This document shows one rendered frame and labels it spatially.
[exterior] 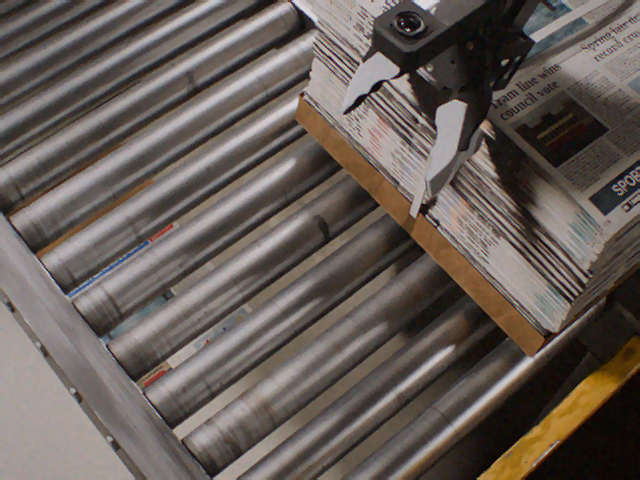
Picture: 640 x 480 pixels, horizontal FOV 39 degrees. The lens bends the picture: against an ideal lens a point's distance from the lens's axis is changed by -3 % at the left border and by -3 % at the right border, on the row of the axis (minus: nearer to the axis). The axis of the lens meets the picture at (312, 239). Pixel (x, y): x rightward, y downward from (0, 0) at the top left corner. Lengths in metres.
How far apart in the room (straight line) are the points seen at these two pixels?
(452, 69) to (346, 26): 0.18
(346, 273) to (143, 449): 0.28
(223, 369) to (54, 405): 0.91
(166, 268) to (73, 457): 0.83
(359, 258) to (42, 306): 0.34
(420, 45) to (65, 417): 1.27
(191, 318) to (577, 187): 0.42
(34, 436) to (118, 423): 0.88
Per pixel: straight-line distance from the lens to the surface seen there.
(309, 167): 1.06
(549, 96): 0.85
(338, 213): 1.03
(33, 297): 1.00
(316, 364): 0.94
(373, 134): 0.96
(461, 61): 0.76
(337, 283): 0.99
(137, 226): 1.03
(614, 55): 0.92
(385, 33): 0.69
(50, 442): 1.80
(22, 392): 1.84
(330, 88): 0.99
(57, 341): 0.97
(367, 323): 0.96
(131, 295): 0.99
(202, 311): 0.97
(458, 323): 0.98
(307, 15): 1.20
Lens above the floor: 1.67
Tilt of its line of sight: 60 degrees down
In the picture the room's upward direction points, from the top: 5 degrees clockwise
